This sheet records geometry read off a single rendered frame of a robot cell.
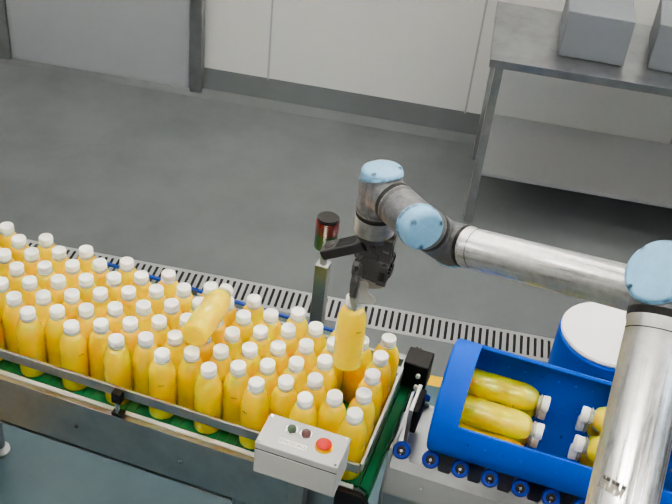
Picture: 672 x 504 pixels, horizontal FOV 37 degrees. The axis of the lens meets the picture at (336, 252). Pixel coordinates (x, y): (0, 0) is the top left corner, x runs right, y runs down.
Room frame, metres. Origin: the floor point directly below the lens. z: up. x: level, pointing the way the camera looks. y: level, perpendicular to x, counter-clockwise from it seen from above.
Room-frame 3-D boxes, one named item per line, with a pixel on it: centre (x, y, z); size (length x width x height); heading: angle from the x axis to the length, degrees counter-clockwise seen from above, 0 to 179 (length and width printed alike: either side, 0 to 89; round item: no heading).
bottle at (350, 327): (1.80, -0.06, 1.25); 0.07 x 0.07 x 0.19
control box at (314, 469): (1.58, 0.02, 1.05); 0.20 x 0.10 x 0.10; 75
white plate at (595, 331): (2.17, -0.79, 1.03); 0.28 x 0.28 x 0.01
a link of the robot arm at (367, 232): (1.80, -0.08, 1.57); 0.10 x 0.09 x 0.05; 166
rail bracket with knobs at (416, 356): (2.01, -0.26, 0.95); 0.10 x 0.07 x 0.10; 165
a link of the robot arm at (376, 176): (1.79, -0.08, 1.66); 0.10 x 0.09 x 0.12; 34
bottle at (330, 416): (1.73, -0.04, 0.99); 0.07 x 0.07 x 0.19
